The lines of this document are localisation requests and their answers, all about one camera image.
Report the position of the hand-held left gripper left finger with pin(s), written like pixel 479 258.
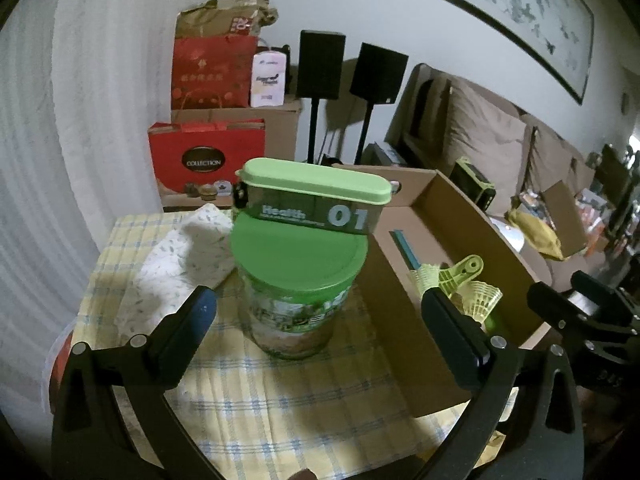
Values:
pixel 201 310

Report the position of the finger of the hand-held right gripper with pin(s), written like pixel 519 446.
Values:
pixel 555 305
pixel 595 287

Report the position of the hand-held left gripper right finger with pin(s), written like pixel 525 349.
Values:
pixel 450 325

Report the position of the yellow-green mesh baskets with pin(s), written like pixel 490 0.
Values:
pixel 480 300

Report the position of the yellow-green plastic clip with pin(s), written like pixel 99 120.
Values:
pixel 462 270

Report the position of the grey-blue bar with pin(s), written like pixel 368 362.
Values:
pixel 407 250

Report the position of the green-lidded jar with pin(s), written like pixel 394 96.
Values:
pixel 295 280

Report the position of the white patterned cloth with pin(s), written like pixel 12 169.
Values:
pixel 175 265

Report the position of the yellow cloth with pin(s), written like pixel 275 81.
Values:
pixel 537 235

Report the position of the cardboard box on sofa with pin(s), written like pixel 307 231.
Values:
pixel 565 215

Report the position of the white round object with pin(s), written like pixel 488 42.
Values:
pixel 507 232

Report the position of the yellow checked tablecloth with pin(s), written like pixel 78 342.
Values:
pixel 280 410

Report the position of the small brown sofa cushion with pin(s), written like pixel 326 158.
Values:
pixel 552 157

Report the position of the green and black case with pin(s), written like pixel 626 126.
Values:
pixel 475 180

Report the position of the red gift box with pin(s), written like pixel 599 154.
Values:
pixel 200 160

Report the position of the green rectangular tin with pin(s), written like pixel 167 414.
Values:
pixel 310 200

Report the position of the brown sofa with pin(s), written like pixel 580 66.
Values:
pixel 500 150

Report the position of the large brown sofa cushion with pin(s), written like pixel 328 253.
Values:
pixel 487 135

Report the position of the black electronic device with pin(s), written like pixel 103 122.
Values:
pixel 385 154

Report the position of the large brown cardboard box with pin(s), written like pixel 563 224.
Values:
pixel 282 130

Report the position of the red gift bag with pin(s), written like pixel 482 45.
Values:
pixel 212 72

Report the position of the white printed carton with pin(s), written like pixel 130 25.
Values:
pixel 268 80

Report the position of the black speaker on stand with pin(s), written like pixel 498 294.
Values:
pixel 377 75
pixel 320 65

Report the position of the framed ink painting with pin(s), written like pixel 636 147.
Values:
pixel 520 15

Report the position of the crumpled brown paper bag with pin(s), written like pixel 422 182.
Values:
pixel 225 15

